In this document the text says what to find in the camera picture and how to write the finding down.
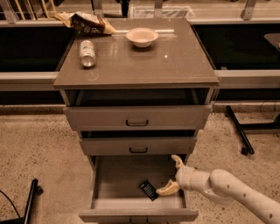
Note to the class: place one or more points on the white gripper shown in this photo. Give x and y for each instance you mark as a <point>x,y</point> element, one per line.
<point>183,177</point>

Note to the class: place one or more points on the dark blueberry snack bar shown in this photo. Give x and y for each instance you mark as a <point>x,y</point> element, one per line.
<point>149,190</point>

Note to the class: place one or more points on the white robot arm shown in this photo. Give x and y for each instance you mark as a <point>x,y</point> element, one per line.
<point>222,187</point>

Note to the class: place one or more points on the top grey drawer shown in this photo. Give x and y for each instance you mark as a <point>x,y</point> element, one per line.
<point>138,117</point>

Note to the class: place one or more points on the bottom grey open drawer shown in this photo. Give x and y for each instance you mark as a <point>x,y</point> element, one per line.
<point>118,198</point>

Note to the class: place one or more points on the grey drawer cabinet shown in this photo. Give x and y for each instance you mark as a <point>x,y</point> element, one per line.
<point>172,71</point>

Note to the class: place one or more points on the middle grey drawer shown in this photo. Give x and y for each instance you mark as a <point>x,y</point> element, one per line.
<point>138,146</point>

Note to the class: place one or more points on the black stand leg right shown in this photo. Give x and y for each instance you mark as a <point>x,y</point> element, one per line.
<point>246,148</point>

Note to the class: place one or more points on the black stand leg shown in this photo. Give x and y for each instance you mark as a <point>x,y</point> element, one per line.
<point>246,148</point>
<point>35,190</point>

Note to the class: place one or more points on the grey metal railing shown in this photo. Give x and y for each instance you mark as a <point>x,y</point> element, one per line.
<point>229,79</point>

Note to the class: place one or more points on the black stand leg left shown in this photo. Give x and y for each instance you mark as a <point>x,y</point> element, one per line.
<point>35,190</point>

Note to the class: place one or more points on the white bowl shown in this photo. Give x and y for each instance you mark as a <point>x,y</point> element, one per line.
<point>142,37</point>

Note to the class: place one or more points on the silver soda can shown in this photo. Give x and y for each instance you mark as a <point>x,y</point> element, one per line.
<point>87,53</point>

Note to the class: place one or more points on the clear plastic bin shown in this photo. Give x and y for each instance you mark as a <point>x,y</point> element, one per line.
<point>148,11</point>

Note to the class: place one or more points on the brown chip bag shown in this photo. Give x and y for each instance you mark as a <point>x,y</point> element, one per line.
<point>85,23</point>

